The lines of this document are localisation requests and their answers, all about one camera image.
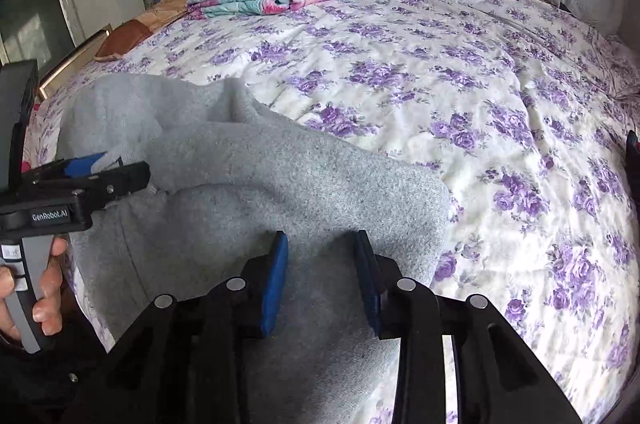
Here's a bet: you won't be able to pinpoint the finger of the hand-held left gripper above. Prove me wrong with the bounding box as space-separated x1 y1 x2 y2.
72 161 151 210
22 151 126 185

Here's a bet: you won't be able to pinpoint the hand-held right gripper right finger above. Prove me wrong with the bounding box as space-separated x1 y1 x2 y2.
354 230 583 424

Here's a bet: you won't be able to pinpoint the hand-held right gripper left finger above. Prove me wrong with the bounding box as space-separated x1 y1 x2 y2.
75 231 290 424

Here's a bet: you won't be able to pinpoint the grey pants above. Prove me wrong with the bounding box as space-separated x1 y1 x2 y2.
57 73 453 424

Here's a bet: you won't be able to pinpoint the person's left forearm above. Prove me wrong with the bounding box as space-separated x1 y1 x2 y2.
0 314 108 424

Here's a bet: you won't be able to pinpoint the person's left hand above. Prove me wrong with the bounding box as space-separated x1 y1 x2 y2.
0 238 69 341

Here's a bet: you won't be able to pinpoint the white framed glass door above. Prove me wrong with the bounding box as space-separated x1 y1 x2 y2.
0 0 113 72

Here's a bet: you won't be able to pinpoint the purple floral bedspread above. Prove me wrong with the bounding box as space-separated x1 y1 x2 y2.
22 0 640 424

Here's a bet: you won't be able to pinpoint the black cloth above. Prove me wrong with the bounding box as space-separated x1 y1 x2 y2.
625 129 640 185

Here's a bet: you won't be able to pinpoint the purple floral pillow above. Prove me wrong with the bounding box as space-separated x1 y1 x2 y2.
595 34 640 100

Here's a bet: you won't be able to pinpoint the wooden frame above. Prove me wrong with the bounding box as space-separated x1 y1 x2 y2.
39 29 112 101

